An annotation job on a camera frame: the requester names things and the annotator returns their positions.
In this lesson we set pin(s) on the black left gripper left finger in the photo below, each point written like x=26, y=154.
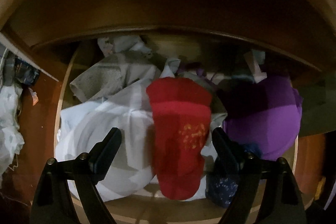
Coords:
x=52, y=201

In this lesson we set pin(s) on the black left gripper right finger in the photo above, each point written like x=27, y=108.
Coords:
x=281, y=201

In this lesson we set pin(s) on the white sheer underwear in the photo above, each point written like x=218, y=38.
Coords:
x=88, y=123

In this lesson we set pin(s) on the purple bra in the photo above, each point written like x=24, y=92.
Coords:
x=267, y=114

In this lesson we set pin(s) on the light blue knitted sock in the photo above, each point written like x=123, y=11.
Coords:
x=111, y=45

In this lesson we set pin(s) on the dark blue patterned garment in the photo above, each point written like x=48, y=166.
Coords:
x=224, y=177

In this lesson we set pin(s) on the white patterned plastic bag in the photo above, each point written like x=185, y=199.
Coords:
x=11, y=139

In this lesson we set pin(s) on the orange snack wrapper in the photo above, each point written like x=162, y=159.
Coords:
x=34, y=96

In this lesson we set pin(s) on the dark blue snack bag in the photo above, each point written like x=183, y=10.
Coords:
x=25, y=74

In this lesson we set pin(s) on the red sock with yellow print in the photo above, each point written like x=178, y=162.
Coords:
x=181, y=115

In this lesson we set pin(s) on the grey knitted garment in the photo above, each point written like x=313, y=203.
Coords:
x=112, y=74

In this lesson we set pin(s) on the wooden nightstand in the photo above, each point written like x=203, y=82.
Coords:
x=301, y=32

